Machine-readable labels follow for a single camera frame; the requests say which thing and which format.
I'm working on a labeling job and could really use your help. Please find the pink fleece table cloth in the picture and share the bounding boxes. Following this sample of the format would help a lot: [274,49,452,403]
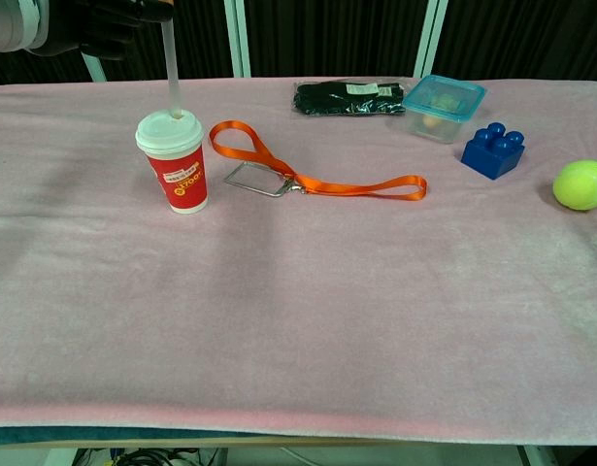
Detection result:
[0,76,597,446]

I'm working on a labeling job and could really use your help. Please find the translucent white straw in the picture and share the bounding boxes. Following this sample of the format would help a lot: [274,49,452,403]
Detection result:
[160,17,184,120]

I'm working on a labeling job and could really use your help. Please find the white frame post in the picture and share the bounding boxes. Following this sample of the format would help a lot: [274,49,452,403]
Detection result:
[412,0,449,80]
[223,0,253,79]
[81,50,109,83]

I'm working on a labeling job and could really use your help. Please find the black cables under table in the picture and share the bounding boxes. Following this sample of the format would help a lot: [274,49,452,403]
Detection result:
[74,447,221,466]

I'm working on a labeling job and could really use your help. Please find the blue toy building block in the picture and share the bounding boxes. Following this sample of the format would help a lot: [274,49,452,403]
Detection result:
[460,121,526,182]

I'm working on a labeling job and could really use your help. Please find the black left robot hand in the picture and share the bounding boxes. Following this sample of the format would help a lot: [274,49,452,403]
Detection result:
[34,0,175,61]

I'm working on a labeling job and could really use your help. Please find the yellow-green tennis ball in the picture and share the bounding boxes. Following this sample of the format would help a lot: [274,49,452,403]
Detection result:
[551,159,597,212]

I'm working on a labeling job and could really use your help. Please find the clear container blue lid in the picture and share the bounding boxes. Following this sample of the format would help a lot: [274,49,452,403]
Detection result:
[400,74,488,145]

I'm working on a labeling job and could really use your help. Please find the black item in plastic bag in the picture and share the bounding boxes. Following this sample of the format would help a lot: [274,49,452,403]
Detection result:
[291,79,408,118]

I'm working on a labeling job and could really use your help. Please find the clear badge holder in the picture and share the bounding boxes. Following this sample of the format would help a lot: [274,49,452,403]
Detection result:
[223,161,295,199]

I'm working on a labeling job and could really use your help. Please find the red paper cup white lid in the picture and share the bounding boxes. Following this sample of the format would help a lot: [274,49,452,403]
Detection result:
[134,110,210,216]

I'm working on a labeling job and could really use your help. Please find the orange lanyard strap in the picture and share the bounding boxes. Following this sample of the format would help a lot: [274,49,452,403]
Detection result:
[209,119,428,203]

